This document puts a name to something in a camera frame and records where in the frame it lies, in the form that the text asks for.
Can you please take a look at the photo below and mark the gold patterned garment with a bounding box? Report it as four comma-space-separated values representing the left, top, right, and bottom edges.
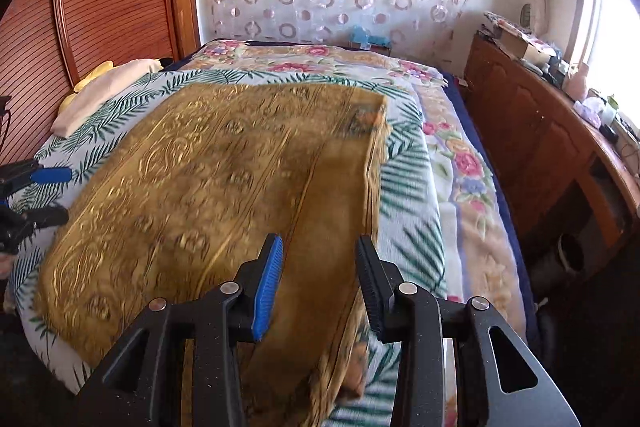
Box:
35, 83, 390, 426

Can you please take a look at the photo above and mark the person's left hand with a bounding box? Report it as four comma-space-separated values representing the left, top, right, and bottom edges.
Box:
0, 253, 15, 280

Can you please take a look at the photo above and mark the folded beige cloth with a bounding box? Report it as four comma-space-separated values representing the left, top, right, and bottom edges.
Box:
50, 58, 162, 139

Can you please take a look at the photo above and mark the floral bed quilt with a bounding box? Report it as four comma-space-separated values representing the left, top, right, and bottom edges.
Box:
169, 40, 539, 348

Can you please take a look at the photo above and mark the yellow Pikachu plush toy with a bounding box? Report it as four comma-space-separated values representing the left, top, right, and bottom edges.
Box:
58, 61, 114, 114

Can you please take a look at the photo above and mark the long wooden side cabinet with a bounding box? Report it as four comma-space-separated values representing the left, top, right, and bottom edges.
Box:
463, 34, 639, 275

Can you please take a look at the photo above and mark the red-brown slatted wardrobe door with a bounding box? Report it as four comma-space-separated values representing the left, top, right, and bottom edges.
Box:
1, 0, 201, 162

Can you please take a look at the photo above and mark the cardboard box on cabinet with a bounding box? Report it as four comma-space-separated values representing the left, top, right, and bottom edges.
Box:
494, 25, 556, 67

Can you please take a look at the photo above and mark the blue item behind bed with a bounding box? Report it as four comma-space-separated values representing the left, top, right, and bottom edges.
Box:
349, 26, 392, 51

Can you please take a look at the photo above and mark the window with wooden frame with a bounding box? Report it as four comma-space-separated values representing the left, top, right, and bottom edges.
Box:
570, 0, 639, 116

